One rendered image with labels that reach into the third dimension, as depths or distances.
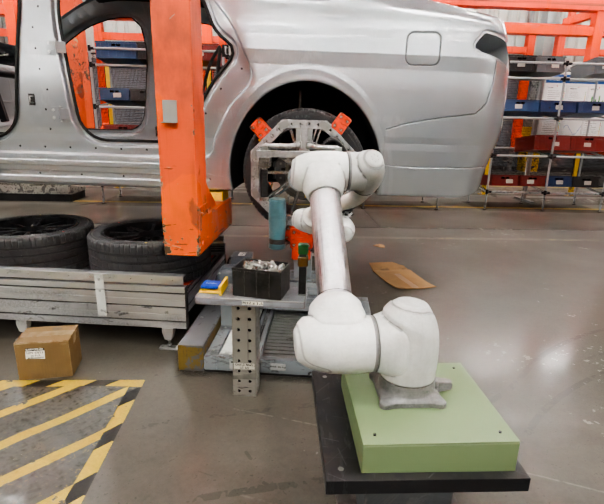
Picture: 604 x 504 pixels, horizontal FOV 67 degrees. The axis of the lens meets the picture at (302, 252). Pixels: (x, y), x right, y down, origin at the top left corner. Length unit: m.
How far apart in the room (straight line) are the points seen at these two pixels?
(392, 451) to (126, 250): 1.67
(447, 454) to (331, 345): 0.38
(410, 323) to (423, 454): 0.31
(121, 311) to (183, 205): 0.67
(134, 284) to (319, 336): 1.34
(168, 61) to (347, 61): 0.90
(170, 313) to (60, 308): 0.56
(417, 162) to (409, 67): 0.47
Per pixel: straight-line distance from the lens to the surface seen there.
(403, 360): 1.26
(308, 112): 2.44
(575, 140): 7.23
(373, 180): 1.58
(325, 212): 1.43
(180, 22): 2.06
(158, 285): 2.33
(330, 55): 2.47
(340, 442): 1.32
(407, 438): 1.23
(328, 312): 1.23
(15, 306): 2.70
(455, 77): 2.53
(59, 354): 2.30
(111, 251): 2.48
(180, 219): 2.09
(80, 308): 2.52
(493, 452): 1.30
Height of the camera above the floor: 1.12
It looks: 16 degrees down
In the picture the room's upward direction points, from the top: 1 degrees clockwise
